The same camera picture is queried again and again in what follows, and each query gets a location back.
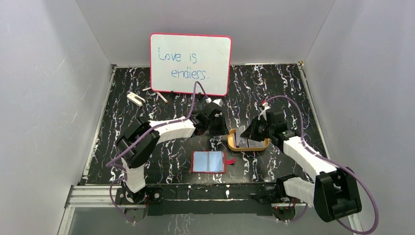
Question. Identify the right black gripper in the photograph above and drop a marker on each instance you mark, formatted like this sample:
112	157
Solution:
250	132

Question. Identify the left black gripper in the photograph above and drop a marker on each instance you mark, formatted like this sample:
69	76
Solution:
217	122

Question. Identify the tan oval card tray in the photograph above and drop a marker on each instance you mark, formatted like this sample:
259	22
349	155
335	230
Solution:
231	140

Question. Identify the red leather card holder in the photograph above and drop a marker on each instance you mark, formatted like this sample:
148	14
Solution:
210	162

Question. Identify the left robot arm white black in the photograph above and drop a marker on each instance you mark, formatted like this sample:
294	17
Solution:
138	142

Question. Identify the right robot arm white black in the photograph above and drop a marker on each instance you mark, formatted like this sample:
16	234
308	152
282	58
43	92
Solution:
333	192

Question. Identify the cards in tray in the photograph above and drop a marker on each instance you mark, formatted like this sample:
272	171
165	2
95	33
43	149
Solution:
240	142

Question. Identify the white marker pen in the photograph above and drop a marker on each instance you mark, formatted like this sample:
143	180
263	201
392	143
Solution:
162	97

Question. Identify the white board eraser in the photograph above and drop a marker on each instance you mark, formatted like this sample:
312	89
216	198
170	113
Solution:
136	99

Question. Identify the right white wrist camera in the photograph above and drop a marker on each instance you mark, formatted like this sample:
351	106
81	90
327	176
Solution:
265	107

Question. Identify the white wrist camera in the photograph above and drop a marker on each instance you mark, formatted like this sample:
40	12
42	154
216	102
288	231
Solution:
265	107
218	102

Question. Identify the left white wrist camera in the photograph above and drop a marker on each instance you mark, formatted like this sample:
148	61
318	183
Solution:
218	102

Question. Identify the white board with red frame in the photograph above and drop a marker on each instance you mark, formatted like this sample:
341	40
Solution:
177	61

